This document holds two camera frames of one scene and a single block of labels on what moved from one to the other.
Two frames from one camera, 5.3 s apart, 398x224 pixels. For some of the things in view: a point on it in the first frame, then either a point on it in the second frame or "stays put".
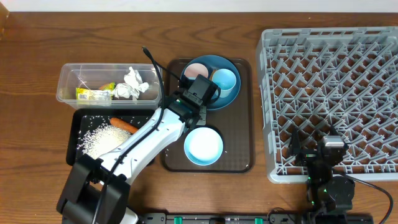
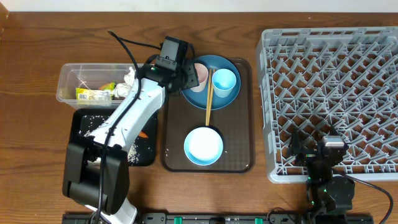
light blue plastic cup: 226,79 stays put
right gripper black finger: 333,131 stays put
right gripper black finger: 295,145 stays put
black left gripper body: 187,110 -> 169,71
